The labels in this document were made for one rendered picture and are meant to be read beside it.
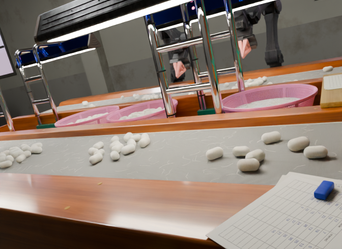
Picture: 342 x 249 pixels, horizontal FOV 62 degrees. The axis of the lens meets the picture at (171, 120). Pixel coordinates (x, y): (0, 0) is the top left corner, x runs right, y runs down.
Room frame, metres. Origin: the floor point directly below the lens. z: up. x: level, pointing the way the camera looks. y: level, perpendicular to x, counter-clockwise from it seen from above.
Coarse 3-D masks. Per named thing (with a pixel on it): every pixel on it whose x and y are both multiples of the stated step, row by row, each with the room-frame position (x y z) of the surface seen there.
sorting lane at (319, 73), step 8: (304, 72) 1.16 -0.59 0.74; (312, 72) 1.12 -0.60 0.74; (320, 72) 1.09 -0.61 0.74; (328, 72) 1.05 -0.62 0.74; (336, 72) 1.02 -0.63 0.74; (272, 80) 1.15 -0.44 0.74; (280, 80) 1.11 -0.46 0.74; (288, 80) 1.07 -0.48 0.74; (224, 88) 1.22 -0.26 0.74; (72, 104) 1.92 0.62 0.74; (80, 104) 1.83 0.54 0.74; (88, 104) 1.74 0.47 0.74; (96, 104) 1.65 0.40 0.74; (104, 104) 1.57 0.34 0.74; (48, 112) 1.81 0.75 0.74
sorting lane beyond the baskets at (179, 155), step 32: (224, 128) 0.66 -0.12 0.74; (256, 128) 0.61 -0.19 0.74; (288, 128) 0.57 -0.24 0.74; (320, 128) 0.53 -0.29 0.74; (32, 160) 0.77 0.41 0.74; (64, 160) 0.70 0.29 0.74; (128, 160) 0.59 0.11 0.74; (160, 160) 0.55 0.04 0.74; (192, 160) 0.51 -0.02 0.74; (224, 160) 0.48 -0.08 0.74; (288, 160) 0.42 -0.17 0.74; (320, 160) 0.40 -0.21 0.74
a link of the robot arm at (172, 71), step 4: (164, 32) 1.82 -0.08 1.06; (164, 36) 1.81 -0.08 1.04; (168, 36) 1.83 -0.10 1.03; (164, 40) 1.82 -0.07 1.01; (168, 40) 1.82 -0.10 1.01; (168, 52) 1.82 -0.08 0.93; (168, 56) 1.84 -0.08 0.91; (172, 56) 1.81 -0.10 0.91; (172, 68) 1.80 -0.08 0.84; (172, 72) 1.80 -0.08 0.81; (180, 76) 1.80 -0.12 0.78
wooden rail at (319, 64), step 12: (324, 60) 1.21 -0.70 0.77; (336, 60) 1.14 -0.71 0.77; (252, 72) 1.33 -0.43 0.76; (264, 72) 1.28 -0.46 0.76; (276, 72) 1.24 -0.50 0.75; (288, 72) 1.21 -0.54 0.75; (180, 84) 1.51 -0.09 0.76; (96, 96) 1.86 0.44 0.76; (108, 96) 1.77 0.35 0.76; (120, 96) 1.71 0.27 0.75
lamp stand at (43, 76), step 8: (32, 48) 1.60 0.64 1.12; (40, 48) 1.64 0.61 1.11; (16, 56) 1.52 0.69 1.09; (40, 64) 1.44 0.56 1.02; (24, 72) 1.53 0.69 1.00; (40, 72) 1.44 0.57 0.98; (24, 80) 1.52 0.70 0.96; (32, 80) 1.49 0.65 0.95; (48, 88) 1.44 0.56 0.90; (32, 96) 1.52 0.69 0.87; (48, 96) 1.44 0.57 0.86; (32, 104) 1.52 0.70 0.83; (56, 112) 1.44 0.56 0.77; (40, 120) 1.52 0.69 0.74; (56, 120) 1.44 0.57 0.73; (40, 128) 1.51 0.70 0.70
